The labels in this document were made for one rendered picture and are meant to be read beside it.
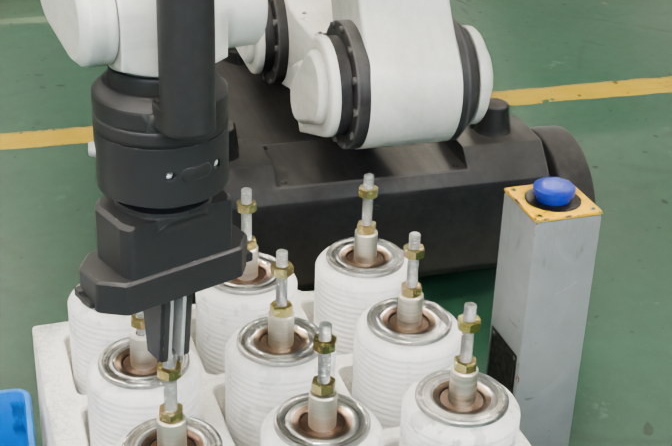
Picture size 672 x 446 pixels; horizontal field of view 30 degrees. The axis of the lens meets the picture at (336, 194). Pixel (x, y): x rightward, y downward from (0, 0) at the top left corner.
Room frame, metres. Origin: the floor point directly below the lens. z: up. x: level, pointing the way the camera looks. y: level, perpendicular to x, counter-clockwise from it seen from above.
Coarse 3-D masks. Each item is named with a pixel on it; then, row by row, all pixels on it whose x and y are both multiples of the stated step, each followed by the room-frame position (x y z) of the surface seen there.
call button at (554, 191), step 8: (536, 184) 1.06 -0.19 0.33; (544, 184) 1.06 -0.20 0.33; (552, 184) 1.06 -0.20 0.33; (560, 184) 1.06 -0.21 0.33; (568, 184) 1.07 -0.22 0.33; (536, 192) 1.06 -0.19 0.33; (544, 192) 1.05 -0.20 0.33; (552, 192) 1.05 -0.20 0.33; (560, 192) 1.05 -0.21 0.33; (568, 192) 1.05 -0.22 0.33; (544, 200) 1.05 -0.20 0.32; (552, 200) 1.04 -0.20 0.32; (560, 200) 1.04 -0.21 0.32; (568, 200) 1.05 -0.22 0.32
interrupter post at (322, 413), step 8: (312, 392) 0.79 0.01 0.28; (336, 392) 0.79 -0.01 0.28; (312, 400) 0.78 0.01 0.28; (320, 400) 0.78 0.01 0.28; (328, 400) 0.78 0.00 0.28; (336, 400) 0.78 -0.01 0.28; (312, 408) 0.78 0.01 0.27; (320, 408) 0.78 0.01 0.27; (328, 408) 0.78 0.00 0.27; (336, 408) 0.78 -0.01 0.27; (312, 416) 0.78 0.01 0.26; (320, 416) 0.78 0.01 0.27; (328, 416) 0.78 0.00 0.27; (336, 416) 0.79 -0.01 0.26; (312, 424) 0.78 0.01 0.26; (320, 424) 0.78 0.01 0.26; (328, 424) 0.78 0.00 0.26
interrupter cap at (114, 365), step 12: (108, 348) 0.87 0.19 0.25; (120, 348) 0.88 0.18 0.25; (108, 360) 0.86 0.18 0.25; (120, 360) 0.86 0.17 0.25; (180, 360) 0.86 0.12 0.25; (108, 372) 0.84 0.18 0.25; (120, 372) 0.84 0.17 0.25; (132, 372) 0.85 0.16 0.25; (144, 372) 0.85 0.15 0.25; (156, 372) 0.84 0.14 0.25; (120, 384) 0.83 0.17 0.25; (132, 384) 0.82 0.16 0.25; (144, 384) 0.82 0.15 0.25; (156, 384) 0.83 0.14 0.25
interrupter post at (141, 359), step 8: (136, 336) 0.85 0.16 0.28; (144, 336) 0.85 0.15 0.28; (136, 344) 0.85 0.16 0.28; (144, 344) 0.85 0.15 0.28; (136, 352) 0.85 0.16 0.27; (144, 352) 0.85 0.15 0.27; (136, 360) 0.85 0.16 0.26; (144, 360) 0.85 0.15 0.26; (152, 360) 0.85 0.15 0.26; (136, 368) 0.85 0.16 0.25; (144, 368) 0.85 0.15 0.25; (152, 368) 0.85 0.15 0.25
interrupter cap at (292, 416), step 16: (288, 400) 0.81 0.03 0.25; (304, 400) 0.81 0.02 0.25; (352, 400) 0.81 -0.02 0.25; (288, 416) 0.79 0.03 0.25; (304, 416) 0.80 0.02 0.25; (352, 416) 0.79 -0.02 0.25; (368, 416) 0.79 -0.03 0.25; (288, 432) 0.77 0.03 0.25; (304, 432) 0.77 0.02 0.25; (320, 432) 0.78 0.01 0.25; (336, 432) 0.78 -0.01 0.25; (352, 432) 0.77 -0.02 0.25; (368, 432) 0.78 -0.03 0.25
